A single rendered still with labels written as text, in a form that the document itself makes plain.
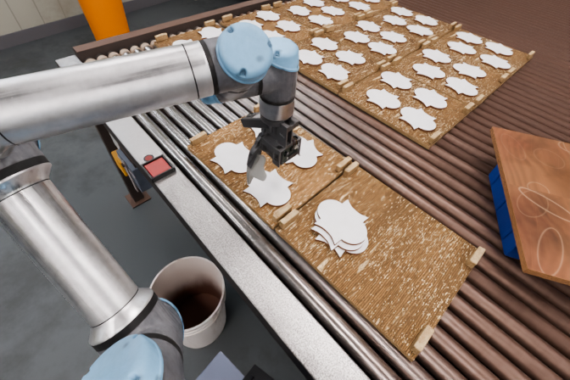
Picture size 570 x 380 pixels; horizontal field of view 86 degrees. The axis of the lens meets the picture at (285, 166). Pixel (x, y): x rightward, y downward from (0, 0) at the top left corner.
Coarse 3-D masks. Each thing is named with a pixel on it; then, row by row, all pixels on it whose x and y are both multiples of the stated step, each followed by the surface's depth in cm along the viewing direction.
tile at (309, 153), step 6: (306, 144) 101; (312, 144) 101; (300, 150) 99; (306, 150) 99; (312, 150) 100; (294, 156) 97; (300, 156) 97; (306, 156) 98; (312, 156) 98; (318, 156) 98; (288, 162) 95; (294, 162) 95; (300, 162) 96; (306, 162) 96; (312, 162) 96; (300, 168) 95; (306, 168) 95
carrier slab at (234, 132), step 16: (224, 128) 106; (240, 128) 106; (208, 144) 100; (320, 144) 103; (208, 160) 95; (320, 160) 98; (336, 160) 98; (224, 176) 91; (240, 176) 91; (288, 176) 92; (304, 176) 93; (320, 176) 93; (336, 176) 94; (240, 192) 88; (304, 192) 89; (256, 208) 84; (272, 208) 84; (272, 224) 81
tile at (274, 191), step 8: (272, 176) 91; (280, 176) 91; (248, 184) 88; (256, 184) 89; (264, 184) 89; (272, 184) 89; (280, 184) 89; (288, 184) 89; (248, 192) 87; (256, 192) 87; (264, 192) 87; (272, 192) 87; (280, 192) 87; (288, 192) 87; (264, 200) 85; (272, 200) 85; (280, 200) 85; (288, 200) 86
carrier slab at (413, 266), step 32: (352, 192) 90; (384, 192) 90; (384, 224) 83; (416, 224) 83; (320, 256) 75; (352, 256) 76; (384, 256) 76; (416, 256) 77; (448, 256) 77; (352, 288) 70; (384, 288) 71; (416, 288) 71; (448, 288) 72; (384, 320) 66; (416, 320) 67
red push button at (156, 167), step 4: (156, 160) 95; (160, 160) 95; (164, 160) 95; (148, 164) 94; (152, 164) 94; (156, 164) 94; (160, 164) 94; (164, 164) 94; (148, 168) 92; (152, 168) 93; (156, 168) 93; (160, 168) 93; (164, 168) 93; (168, 168) 93; (148, 172) 92; (152, 172) 91; (156, 172) 92; (160, 172) 92; (152, 176) 91
